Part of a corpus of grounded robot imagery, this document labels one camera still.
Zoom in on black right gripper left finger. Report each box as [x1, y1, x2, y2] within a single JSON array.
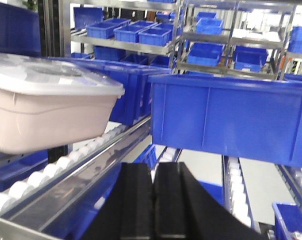
[[81, 163, 154, 240]]

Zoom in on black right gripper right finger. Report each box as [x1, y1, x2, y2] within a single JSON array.
[[154, 162, 266, 240]]

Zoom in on pink bin with white lid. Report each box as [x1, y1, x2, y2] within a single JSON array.
[[0, 53, 125, 155]]

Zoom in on steel roller shelf rack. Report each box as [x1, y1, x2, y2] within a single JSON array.
[[0, 0, 302, 240]]

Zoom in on blue bin lower right corner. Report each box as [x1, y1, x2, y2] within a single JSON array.
[[272, 202, 302, 240]]

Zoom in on blue bin behind pink bin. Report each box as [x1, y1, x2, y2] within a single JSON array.
[[51, 57, 172, 126]]

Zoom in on large blue plastic bin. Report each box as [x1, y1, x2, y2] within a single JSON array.
[[149, 74, 302, 168]]

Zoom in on blue bin on rear rack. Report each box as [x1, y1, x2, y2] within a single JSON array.
[[186, 42, 225, 66]]

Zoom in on blue bin on upper shelf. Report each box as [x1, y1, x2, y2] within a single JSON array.
[[138, 27, 172, 47]]

